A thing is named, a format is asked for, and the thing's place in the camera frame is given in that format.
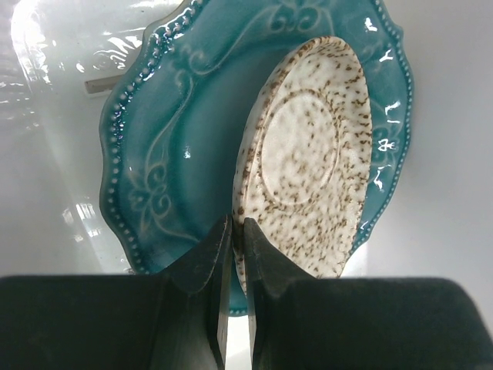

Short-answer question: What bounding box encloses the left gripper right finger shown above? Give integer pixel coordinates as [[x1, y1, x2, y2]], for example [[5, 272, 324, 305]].
[[243, 219, 492, 369]]

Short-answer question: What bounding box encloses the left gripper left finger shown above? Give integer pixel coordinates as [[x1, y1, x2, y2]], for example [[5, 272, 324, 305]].
[[1, 216, 233, 369]]

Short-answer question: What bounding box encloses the white plastic bin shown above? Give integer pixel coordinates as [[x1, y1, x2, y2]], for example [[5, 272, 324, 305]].
[[0, 0, 493, 370]]

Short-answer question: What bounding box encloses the speckled beige plate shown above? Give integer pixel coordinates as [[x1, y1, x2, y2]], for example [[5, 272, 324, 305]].
[[232, 36, 372, 278]]

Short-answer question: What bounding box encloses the teal embossed plate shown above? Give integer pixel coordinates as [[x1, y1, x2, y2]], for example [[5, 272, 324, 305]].
[[98, 0, 414, 318]]

